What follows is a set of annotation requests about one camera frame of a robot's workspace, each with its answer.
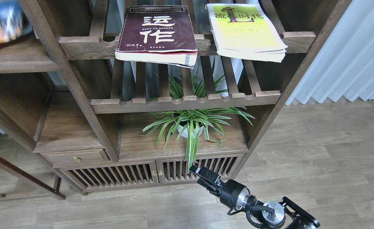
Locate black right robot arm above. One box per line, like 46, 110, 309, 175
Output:
189, 165, 320, 229

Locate white pleated curtain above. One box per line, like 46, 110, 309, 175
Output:
286, 0, 374, 105

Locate maroon book white characters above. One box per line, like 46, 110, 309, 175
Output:
115, 5, 198, 68

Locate white plant pot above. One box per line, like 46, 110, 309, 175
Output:
177, 124, 204, 139

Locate green spider plant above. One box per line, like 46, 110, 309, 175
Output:
139, 57, 256, 169

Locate dark wooden bookshelf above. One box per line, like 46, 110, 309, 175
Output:
0, 0, 351, 194

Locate dark wooden side frame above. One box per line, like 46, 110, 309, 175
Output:
0, 114, 66, 201

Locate brass drawer knob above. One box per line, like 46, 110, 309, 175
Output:
73, 156, 81, 163

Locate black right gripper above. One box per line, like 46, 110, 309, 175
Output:
189, 165, 251, 215

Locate yellow green cover book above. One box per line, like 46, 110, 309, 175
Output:
206, 3, 287, 63

